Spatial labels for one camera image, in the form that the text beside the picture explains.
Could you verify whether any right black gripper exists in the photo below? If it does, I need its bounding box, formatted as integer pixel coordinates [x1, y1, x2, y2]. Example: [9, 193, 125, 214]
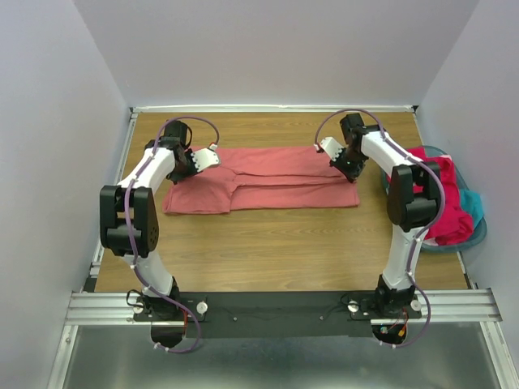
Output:
[329, 147, 366, 182]

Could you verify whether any salmon pink t shirt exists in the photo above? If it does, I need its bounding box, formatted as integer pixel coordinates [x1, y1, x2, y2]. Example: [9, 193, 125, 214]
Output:
[162, 146, 360, 215]

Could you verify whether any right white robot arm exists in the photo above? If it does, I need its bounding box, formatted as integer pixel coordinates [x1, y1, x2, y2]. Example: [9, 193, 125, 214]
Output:
[316, 112, 445, 318]

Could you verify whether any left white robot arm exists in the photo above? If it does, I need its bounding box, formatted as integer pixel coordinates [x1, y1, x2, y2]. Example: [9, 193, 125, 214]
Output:
[100, 116, 220, 320]

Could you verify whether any magenta t shirt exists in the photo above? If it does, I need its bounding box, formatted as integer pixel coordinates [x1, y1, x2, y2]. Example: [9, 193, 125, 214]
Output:
[409, 147, 474, 246]

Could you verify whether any teal t shirt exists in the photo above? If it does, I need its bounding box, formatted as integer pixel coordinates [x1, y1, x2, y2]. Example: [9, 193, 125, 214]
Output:
[460, 189, 484, 227]

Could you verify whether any teal plastic basket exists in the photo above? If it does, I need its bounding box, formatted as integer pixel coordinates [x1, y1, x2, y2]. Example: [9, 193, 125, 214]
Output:
[381, 146, 487, 259]

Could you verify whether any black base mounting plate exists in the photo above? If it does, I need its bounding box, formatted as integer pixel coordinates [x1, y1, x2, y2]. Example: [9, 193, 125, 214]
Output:
[127, 291, 425, 340]

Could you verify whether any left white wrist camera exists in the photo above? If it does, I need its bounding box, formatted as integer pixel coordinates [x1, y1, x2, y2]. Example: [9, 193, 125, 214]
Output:
[191, 147, 221, 173]

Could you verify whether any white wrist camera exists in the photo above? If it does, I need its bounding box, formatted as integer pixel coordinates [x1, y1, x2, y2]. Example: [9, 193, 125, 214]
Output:
[191, 147, 221, 173]
[318, 137, 345, 161]

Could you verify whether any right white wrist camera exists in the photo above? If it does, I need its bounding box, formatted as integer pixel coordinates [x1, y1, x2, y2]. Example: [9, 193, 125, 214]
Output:
[318, 137, 345, 161]

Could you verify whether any aluminium front rail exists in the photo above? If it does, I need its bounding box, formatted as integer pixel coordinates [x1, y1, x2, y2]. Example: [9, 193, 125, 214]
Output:
[66, 289, 502, 326]

